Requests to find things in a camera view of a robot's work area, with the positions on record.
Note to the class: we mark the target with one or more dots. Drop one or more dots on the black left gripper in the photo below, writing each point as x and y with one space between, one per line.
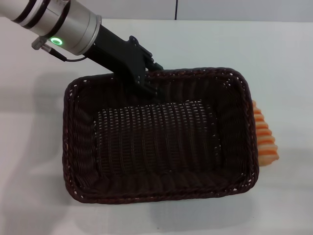
122 58

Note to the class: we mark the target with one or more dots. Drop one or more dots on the dark brown woven basket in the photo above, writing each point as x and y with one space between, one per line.
156 147

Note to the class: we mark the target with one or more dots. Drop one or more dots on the orange striped bread roll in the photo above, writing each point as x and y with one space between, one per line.
265 144

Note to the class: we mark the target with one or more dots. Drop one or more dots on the black vertical wall strip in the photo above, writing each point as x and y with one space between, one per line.
176 9

